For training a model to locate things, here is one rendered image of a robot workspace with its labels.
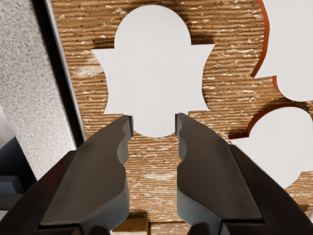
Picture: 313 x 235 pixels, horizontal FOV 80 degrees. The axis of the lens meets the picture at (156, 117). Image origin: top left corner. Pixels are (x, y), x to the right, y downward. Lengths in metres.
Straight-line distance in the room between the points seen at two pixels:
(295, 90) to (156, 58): 0.16
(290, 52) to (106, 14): 0.18
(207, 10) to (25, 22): 0.19
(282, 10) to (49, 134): 0.31
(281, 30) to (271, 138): 0.13
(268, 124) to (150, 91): 0.15
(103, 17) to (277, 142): 0.25
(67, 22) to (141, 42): 0.07
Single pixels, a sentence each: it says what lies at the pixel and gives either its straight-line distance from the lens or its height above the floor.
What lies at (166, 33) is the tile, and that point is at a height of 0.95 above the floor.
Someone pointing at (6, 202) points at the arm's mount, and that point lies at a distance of 0.51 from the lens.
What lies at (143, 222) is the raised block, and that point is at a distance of 0.36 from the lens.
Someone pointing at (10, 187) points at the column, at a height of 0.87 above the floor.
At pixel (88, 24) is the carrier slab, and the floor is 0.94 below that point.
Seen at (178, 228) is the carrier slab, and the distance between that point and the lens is 0.40.
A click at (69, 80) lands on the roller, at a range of 0.26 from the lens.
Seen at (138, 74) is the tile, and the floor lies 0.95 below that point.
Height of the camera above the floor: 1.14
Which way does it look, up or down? 62 degrees down
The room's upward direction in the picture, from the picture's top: 180 degrees clockwise
